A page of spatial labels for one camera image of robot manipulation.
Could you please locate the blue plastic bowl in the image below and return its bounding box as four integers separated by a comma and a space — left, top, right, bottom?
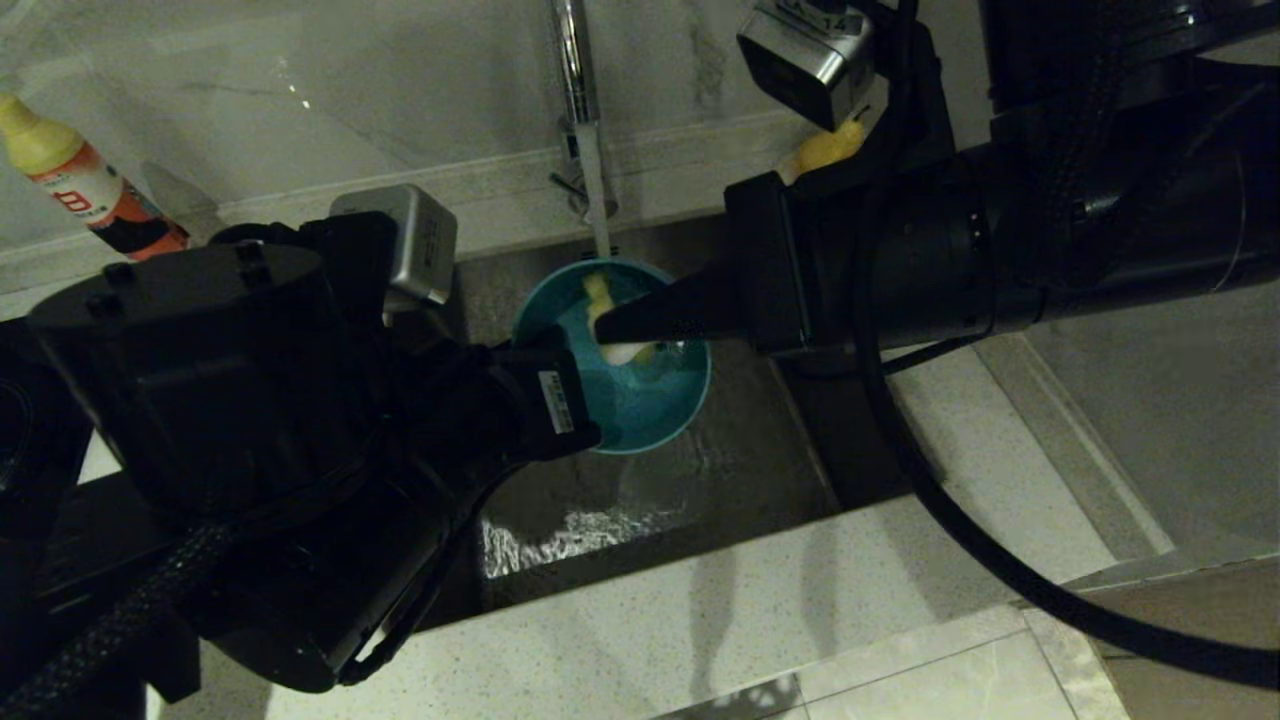
512, 258, 713, 456

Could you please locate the yellow and green sponge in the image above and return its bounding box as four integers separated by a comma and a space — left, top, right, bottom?
583, 272, 661, 369

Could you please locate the chrome faucet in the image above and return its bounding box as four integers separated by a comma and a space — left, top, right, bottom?
550, 0, 619, 259

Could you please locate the yellow detergent bottle red label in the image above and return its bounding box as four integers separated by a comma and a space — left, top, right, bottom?
0, 92, 191, 261

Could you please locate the stainless steel sink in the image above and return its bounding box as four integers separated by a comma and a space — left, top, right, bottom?
440, 205, 941, 611

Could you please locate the yellow pear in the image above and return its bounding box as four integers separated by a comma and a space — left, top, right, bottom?
795, 120, 866, 181

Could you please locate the light wooden cabinet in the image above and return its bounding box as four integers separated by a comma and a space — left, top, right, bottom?
1005, 550, 1280, 720

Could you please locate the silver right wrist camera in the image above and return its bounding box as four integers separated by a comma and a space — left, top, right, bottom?
737, 0, 881, 131

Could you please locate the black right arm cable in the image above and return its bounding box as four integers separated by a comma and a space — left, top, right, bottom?
850, 0, 1280, 691

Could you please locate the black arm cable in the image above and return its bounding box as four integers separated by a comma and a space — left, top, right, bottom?
850, 0, 1280, 691
0, 520, 231, 720

